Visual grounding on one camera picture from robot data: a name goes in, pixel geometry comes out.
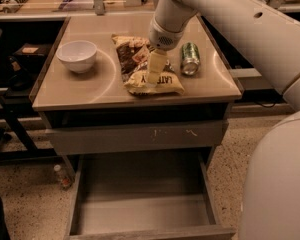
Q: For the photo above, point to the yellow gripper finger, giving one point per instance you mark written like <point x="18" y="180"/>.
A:
<point x="156" y="63"/>

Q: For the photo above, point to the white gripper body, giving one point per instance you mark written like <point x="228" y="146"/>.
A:
<point x="163" y="37"/>

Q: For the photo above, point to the brown yellow chip bag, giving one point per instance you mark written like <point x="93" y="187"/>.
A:
<point x="133" y="53"/>

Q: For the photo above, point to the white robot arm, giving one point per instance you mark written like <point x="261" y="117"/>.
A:
<point x="270" y="41"/>

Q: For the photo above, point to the grey drawer cabinet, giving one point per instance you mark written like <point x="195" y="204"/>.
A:
<point x="98" y="98"/>

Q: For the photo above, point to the closed top drawer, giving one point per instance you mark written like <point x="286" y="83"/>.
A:
<point x="137" y="137"/>

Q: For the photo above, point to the open middle drawer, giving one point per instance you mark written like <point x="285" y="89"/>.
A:
<point x="155" y="195"/>

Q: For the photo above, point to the green soda can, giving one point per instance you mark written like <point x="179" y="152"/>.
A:
<point x="190" y="59"/>

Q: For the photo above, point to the white ceramic bowl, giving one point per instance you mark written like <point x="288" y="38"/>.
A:
<point x="77" y="56"/>

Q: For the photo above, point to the dark box on shelf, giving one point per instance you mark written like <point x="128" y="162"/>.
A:
<point x="32" y="56"/>

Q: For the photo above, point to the small plastic bottle on floor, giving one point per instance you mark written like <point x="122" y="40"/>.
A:
<point x="62" y="176"/>

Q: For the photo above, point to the black coiled spring tool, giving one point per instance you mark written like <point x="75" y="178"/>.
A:
<point x="13" y="6"/>

